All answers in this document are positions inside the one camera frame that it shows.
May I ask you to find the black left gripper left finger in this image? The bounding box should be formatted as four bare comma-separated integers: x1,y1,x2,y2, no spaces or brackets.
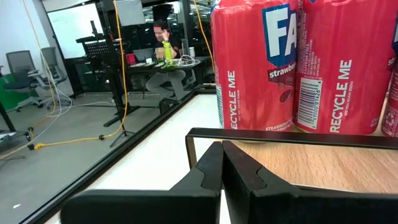
60,141,224,224

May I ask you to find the person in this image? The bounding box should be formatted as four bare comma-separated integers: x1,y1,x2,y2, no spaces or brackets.
145,19,197,105

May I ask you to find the grey office chair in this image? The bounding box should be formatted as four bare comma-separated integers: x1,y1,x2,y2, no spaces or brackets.
5,49,43,111
40,46,68,105

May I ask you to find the white coiled cable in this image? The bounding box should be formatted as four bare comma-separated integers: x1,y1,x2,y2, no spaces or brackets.
177,54,201,67

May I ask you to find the yellow hanging cable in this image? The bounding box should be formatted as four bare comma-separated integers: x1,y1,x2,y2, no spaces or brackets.
192,0,216,69

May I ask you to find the grey rectangular panel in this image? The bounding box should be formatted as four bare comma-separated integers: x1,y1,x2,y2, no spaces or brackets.
114,0,146,27

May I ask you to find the red can with blue band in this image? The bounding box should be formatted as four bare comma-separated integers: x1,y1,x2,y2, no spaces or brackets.
294,0,398,135
381,62,398,138

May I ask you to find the white board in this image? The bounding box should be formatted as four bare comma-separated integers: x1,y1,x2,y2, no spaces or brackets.
46,2,105,60

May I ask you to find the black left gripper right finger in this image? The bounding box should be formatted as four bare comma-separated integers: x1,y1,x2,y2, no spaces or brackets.
222,140,398,224

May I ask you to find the black desk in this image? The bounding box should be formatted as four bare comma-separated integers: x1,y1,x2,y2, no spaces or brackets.
127,57,215,94

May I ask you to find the grey laptop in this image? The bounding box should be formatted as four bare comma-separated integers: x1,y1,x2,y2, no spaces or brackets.
132,47,156,63

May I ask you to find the lime green bottle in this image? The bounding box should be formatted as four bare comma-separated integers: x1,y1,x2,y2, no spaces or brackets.
163,40,174,63

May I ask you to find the black tripod stand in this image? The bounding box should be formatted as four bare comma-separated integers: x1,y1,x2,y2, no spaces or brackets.
76,20,141,149

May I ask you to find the green board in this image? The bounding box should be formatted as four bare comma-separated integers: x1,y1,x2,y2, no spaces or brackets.
0,73,32,110

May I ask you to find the red soda can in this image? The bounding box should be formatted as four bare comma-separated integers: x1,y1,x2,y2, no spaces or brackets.
210,0,301,131

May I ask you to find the black frame clip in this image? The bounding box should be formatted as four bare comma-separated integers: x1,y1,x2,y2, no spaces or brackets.
158,95,184,115

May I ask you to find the yellow floor cable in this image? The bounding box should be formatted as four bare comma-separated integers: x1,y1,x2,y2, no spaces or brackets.
27,0,129,152

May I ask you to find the black metal table frame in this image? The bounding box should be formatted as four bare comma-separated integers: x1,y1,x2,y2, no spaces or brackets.
18,86,218,224

